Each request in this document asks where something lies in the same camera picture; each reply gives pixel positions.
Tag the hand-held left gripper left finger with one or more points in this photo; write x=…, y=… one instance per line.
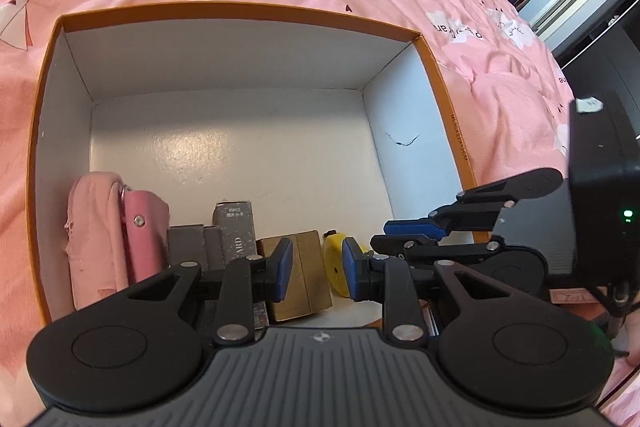
x=285, y=272

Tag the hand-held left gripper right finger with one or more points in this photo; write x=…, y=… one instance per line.
x=352, y=274

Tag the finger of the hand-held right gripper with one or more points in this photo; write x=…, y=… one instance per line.
x=442, y=212
x=415, y=228

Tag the yellow toy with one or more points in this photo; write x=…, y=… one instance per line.
x=332, y=272

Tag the gold box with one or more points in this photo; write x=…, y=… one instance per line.
x=307, y=277

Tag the grey card box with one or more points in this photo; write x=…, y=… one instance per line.
x=235, y=232

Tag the dark grey small box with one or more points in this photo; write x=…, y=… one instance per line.
x=187, y=247

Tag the pink snap case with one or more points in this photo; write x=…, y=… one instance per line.
x=147, y=242

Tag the pink fabric pouch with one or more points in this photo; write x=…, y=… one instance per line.
x=95, y=232

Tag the orange cardboard box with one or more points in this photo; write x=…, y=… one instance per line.
x=225, y=57

